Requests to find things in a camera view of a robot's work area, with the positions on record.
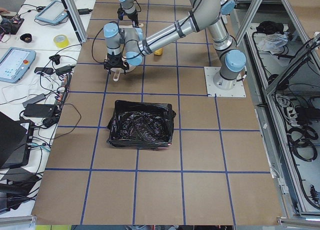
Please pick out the black power adapter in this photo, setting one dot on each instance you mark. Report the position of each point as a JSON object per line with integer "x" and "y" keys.
{"x": 64, "y": 70}

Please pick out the aluminium frame post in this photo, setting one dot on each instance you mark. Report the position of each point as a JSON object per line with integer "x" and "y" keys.
{"x": 75, "y": 19}

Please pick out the yellow tape roll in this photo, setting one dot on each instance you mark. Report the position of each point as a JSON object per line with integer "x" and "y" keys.
{"x": 61, "y": 41}

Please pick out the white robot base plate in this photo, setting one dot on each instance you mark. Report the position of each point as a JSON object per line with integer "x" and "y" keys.
{"x": 216, "y": 86}

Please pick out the black small bowl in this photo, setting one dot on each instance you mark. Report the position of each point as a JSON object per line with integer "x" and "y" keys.
{"x": 26, "y": 37}

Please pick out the crumpled white cloth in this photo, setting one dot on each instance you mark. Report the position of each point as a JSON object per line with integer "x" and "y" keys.
{"x": 273, "y": 43}

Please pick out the yellow potato toy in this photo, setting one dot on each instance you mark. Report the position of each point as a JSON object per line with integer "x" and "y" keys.
{"x": 159, "y": 51}

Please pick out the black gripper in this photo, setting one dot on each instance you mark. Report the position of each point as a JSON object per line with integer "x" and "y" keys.
{"x": 132, "y": 16}
{"x": 114, "y": 58}

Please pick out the black laptop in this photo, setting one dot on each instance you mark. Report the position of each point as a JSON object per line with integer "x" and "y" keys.
{"x": 15, "y": 142}

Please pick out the white hand brush black bristles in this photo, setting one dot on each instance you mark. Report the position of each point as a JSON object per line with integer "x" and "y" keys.
{"x": 140, "y": 25}

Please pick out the bin with black bag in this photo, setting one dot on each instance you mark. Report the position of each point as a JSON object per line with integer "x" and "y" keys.
{"x": 142, "y": 125}

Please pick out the blue teach pendant tablet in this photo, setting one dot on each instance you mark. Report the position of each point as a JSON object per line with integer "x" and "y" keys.
{"x": 52, "y": 14}

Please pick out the black power brick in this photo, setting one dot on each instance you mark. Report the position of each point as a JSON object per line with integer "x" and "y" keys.
{"x": 34, "y": 110}

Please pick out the beige plastic dustpan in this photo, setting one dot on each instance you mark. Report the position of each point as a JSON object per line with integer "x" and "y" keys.
{"x": 118, "y": 71}

